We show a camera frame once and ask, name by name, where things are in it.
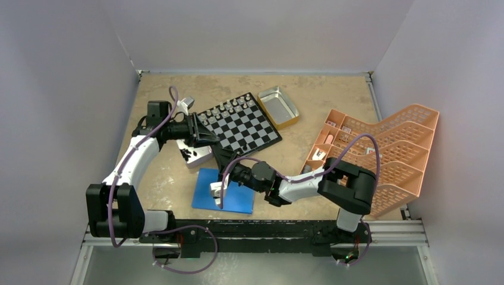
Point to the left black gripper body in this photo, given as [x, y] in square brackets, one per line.
[181, 130]

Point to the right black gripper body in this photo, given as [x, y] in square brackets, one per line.
[241, 174]

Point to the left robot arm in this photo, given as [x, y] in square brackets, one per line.
[113, 207]

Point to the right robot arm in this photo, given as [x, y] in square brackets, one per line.
[347, 185]

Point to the pile of black chess pieces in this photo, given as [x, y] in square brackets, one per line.
[188, 154]

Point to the white chess piece row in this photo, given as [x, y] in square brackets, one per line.
[239, 110]

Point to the blue folder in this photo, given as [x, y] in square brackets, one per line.
[238, 199]

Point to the black and silver chessboard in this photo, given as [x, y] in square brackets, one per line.
[258, 133]

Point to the white small device in organizer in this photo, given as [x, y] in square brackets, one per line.
[318, 155]

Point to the gold rectangular metal tin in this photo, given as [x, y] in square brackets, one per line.
[278, 106]

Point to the pink eraser in organizer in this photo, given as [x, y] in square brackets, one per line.
[329, 139]

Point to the orange plastic tiered organizer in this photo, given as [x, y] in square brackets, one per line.
[403, 140]

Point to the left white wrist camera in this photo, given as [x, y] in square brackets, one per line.
[185, 104]

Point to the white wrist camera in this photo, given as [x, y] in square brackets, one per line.
[217, 190]
[185, 104]

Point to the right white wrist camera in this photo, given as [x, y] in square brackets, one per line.
[217, 190]

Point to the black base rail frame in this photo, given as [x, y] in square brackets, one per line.
[320, 238]

